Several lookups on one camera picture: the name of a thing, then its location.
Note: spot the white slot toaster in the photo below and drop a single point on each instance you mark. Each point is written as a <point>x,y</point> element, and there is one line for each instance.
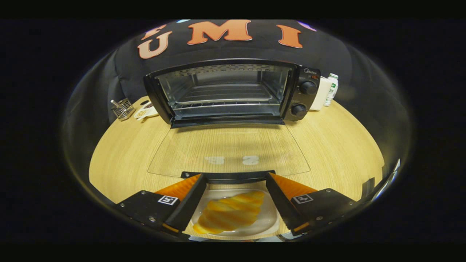
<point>322,94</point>

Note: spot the black backdrop cloth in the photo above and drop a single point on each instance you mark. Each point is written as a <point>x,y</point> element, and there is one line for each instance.
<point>255,51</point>

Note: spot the golden croissant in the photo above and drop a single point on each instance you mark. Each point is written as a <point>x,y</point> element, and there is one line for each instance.
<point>229,213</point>

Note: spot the white plastic bottle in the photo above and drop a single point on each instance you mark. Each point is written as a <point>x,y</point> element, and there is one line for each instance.
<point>332,89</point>

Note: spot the clear glass plate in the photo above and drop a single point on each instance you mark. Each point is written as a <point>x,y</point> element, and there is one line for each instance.
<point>267,218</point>

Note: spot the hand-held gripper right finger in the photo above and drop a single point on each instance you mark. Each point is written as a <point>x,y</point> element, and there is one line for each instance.
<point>282,203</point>

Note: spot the black toaster oven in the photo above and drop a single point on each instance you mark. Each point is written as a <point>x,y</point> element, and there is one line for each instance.
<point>305,98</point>

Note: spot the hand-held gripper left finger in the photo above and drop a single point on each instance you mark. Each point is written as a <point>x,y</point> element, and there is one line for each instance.
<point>191,203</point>

